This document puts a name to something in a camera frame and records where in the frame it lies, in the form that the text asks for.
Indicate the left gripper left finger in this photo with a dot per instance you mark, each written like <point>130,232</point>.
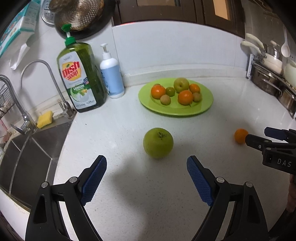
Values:
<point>46,222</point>

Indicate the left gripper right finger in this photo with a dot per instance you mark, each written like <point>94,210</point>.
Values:
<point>247,220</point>

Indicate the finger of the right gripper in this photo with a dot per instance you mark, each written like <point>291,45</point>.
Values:
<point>276,133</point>
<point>257,142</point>

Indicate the small orange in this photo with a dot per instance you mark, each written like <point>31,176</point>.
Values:
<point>240,136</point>
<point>194,88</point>

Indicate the brown longan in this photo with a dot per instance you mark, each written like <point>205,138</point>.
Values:
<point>165,100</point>
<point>197,97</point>

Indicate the yellow-green pear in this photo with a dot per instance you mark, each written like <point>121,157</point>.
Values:
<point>181,84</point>

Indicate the green apple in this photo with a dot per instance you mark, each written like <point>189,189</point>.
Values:
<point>158,143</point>

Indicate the large orange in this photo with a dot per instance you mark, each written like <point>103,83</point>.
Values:
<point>158,91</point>

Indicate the steel pot lower shelf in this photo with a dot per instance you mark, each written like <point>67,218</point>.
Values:
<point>266,81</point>

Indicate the white pot rack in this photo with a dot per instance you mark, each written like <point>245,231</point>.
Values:
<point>287,100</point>

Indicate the white ceramic jug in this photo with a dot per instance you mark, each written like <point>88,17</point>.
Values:
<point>290,73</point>

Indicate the steel sink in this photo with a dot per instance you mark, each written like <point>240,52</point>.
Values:
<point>31,159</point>

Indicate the white ladle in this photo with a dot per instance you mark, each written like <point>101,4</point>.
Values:
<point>285,49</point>

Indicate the green plate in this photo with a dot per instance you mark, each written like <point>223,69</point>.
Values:
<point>174,108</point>

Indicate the yellow sponge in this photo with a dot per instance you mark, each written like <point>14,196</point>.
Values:
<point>45,119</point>

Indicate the thin chrome faucet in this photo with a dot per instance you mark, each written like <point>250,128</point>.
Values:
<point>38,85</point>

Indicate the green dish soap bottle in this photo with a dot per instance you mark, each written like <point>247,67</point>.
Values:
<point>80,75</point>

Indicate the white blue pump bottle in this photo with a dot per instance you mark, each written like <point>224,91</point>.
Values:
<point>110,71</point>

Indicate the paper towel pack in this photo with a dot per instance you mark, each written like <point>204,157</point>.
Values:
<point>14,41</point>

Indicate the black frying pan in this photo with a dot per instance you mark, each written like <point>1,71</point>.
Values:
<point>96,26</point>

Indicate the round steel steamer plate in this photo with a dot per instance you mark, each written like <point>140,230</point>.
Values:
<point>47,15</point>

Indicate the brass colander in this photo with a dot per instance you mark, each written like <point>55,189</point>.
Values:
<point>80,14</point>

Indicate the white handled saucepan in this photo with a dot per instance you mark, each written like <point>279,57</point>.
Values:
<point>265,54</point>

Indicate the wire sink caddy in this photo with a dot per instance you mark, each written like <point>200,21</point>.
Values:
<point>6,100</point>

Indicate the dark wooden window frame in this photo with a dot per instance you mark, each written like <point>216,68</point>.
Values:
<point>226,15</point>

